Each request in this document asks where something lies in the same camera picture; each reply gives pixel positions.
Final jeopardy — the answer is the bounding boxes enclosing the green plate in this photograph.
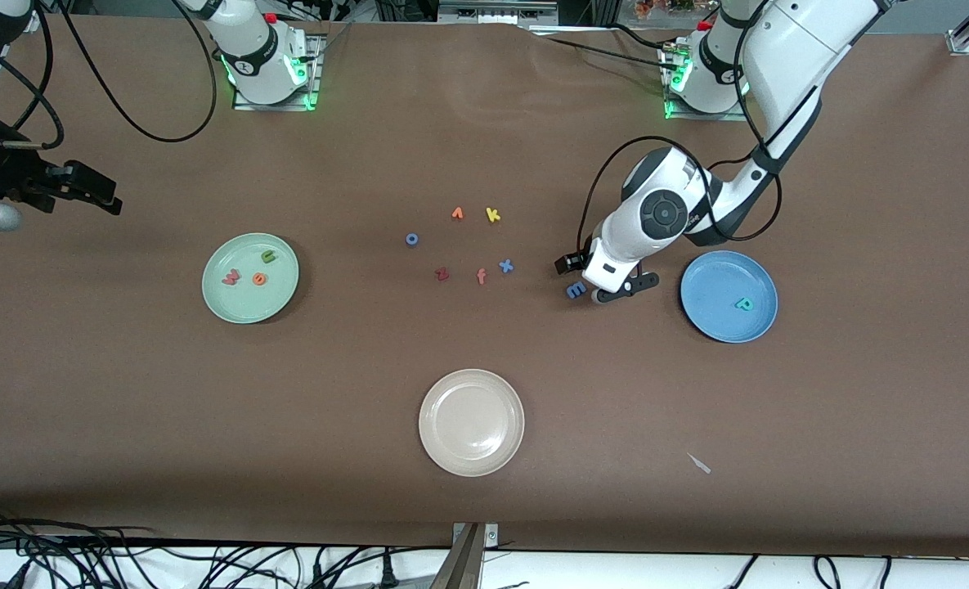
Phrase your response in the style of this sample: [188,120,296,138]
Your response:
[202,233,300,325]

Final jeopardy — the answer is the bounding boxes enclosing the blue plate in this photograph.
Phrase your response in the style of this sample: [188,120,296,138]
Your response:
[680,250,778,344]

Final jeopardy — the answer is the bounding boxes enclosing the beige plate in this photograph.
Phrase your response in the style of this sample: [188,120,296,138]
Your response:
[419,369,526,478]

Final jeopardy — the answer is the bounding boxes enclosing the metal table bracket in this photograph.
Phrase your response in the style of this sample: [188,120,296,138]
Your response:
[431,522,500,589]

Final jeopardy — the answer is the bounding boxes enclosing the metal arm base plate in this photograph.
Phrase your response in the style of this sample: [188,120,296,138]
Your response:
[233,33,323,111]
[664,45,751,122]

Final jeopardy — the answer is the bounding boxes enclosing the grey power strip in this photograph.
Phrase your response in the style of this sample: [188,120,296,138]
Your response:
[437,0,559,24]

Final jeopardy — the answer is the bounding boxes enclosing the black table cable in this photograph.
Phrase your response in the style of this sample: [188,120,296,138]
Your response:
[525,23,685,74]

